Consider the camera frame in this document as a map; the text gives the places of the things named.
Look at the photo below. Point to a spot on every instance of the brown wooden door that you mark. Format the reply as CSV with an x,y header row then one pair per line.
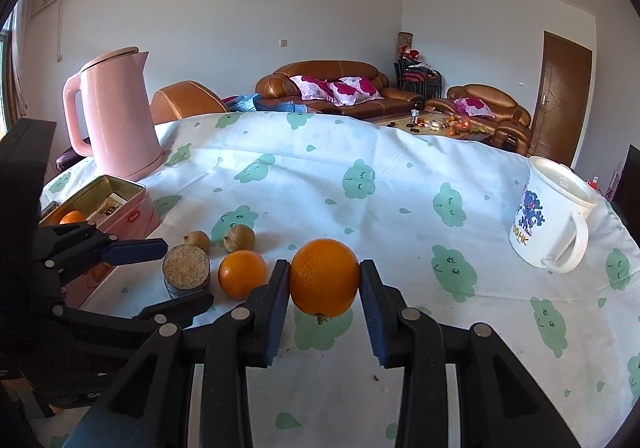
x,y
560,102

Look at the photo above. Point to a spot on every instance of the blue plaid cloth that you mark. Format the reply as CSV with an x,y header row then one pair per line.
x,y
260,102

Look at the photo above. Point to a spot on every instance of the white cloud print tablecloth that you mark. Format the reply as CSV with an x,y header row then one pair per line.
x,y
400,238

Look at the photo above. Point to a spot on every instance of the tall patterned vase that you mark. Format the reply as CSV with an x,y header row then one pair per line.
x,y
405,43

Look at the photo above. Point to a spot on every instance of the black television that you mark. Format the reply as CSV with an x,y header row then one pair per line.
x,y
627,183

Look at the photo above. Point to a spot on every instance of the small brown round fruit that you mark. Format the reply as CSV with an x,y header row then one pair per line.
x,y
239,238
196,240

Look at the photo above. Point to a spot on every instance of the medium orange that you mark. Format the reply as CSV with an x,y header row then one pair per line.
x,y
242,274

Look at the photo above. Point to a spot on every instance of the small orange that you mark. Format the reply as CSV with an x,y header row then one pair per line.
x,y
72,217

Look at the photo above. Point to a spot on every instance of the printed paper leaflet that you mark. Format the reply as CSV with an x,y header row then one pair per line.
x,y
107,208

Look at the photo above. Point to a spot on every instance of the pink electric kettle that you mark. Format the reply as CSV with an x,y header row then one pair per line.
x,y
117,120

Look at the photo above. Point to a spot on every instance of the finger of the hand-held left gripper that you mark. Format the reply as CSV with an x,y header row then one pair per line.
x,y
190,303
135,252

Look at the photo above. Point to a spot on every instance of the stacked black chairs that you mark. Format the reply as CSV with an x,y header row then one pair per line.
x,y
420,75

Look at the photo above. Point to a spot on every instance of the brown leather sofa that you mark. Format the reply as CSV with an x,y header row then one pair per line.
x,y
395,95

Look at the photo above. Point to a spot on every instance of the pale pink curtain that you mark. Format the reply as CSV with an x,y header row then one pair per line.
x,y
20,57

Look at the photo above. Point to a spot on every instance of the floral pink pillow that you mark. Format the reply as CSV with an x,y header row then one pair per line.
x,y
312,86
472,106
355,90

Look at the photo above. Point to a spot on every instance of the window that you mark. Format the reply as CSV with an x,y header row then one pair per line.
x,y
5,67

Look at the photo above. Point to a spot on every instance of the white mug blue print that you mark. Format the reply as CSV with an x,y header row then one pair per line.
x,y
545,218

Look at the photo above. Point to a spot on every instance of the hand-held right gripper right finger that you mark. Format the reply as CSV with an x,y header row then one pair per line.
x,y
375,323

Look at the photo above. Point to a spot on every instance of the pink metal tin box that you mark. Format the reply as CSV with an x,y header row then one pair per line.
x,y
140,215

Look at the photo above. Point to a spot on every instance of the large orange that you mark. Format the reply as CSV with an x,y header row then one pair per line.
x,y
324,278

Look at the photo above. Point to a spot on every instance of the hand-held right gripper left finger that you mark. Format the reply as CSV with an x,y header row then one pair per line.
x,y
277,323

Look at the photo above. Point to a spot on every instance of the orange brown chair back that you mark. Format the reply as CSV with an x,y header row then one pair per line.
x,y
185,100

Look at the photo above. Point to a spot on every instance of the wooden coffee table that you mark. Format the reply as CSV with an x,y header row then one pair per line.
x,y
395,120

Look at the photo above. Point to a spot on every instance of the brown leather armchair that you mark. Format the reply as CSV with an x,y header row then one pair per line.
x,y
505,112

